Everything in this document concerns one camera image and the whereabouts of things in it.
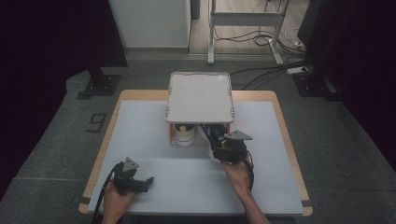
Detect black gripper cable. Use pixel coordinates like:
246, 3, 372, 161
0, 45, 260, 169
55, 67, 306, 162
92, 161, 124, 223
244, 148, 256, 191

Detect white storage rack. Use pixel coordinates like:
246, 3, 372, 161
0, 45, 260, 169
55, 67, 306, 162
163, 71, 236, 147

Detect grey metal stand frame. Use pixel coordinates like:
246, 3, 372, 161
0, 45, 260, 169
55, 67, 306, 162
206, 0, 291, 66

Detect person's left hand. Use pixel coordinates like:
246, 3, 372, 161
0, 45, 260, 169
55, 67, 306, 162
102, 181, 136, 219

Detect black stand base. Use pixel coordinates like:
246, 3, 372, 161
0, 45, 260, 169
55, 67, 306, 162
75, 66, 122, 101
291, 72, 343, 103

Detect person's right hand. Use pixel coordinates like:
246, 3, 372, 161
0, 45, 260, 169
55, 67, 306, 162
221, 158, 255, 196

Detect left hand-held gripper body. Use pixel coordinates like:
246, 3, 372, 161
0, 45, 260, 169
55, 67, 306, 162
111, 156, 149, 196

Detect black floor cables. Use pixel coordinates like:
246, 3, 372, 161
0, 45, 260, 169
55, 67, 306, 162
214, 0, 312, 91

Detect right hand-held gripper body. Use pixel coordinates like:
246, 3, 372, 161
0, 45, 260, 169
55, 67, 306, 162
211, 129, 254, 165

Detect white cup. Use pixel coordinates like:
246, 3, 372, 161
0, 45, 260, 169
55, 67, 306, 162
173, 123, 197, 147

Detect white cabinet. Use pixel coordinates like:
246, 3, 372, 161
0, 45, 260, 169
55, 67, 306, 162
107, 0, 192, 49

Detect black curtain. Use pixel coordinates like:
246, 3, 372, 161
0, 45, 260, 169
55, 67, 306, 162
296, 0, 396, 172
0, 0, 129, 200

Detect white table mat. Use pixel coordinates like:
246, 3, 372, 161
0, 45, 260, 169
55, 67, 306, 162
88, 100, 304, 217

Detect black floor tape marker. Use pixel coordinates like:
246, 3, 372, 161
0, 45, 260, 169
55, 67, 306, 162
86, 113, 107, 134

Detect white power strip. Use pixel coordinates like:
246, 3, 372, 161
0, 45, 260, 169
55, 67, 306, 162
286, 65, 310, 76

